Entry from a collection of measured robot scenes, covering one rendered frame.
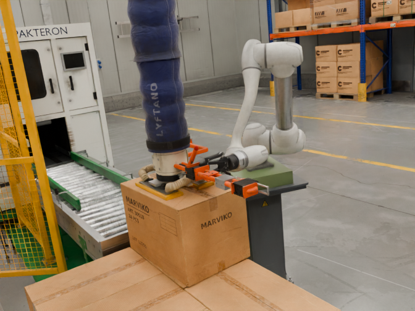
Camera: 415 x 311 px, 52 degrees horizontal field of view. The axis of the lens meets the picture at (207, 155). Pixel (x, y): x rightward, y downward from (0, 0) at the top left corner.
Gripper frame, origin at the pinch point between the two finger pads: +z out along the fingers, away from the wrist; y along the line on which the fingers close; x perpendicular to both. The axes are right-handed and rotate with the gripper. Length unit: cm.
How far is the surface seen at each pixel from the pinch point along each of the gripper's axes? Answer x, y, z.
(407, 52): 388, 6, -825
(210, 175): -12.1, -1.1, 2.0
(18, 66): 138, -55, 43
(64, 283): 44, 53, 61
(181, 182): 6.9, 5.3, 6.8
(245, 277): -17, 53, -9
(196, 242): -4.8, 31.7, 8.8
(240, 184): -34.8, -2.3, 3.4
